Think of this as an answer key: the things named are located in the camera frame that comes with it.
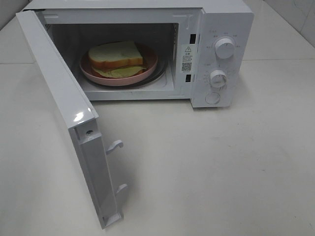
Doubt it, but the white microwave knob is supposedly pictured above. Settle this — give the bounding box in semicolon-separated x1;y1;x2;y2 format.
210;70;227;88
215;36;235;59

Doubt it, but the pink round plate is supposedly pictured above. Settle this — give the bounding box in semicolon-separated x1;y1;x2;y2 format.
79;43;158;88

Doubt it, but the white microwave door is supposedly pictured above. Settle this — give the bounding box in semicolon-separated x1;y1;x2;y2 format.
16;10;128;229

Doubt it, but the round door release button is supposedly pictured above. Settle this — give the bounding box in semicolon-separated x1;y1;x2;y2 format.
205;92;220;105

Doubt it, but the glass microwave turntable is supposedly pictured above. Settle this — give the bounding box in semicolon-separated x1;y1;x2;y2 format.
80;59;167;89

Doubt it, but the white bread sandwich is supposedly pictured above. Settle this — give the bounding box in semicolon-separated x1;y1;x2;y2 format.
88;41;147;79

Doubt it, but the upper white microwave knob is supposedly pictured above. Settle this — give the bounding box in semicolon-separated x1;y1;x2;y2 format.
215;36;235;59

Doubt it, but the white microwave oven body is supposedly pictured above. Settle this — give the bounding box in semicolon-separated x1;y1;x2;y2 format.
21;0;254;108

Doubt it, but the white warning label sticker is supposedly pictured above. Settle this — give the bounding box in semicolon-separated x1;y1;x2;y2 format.
180;44;196;73

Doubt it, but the lower white microwave knob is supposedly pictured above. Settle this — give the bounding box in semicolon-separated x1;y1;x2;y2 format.
210;70;227;88

